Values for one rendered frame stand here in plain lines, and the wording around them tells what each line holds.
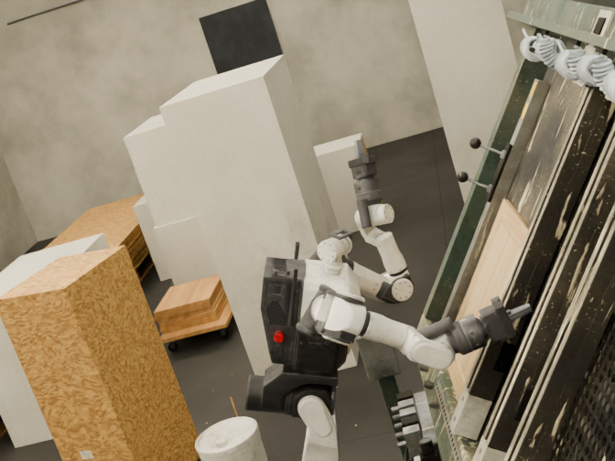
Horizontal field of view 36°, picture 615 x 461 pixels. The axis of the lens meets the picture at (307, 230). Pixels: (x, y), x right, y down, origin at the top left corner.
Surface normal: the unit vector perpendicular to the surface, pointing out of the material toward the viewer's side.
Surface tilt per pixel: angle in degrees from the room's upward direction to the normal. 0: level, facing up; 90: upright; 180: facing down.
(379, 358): 90
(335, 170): 90
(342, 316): 55
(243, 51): 90
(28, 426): 90
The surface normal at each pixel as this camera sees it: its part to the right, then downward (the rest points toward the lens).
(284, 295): -0.01, 0.28
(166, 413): 0.88, -0.16
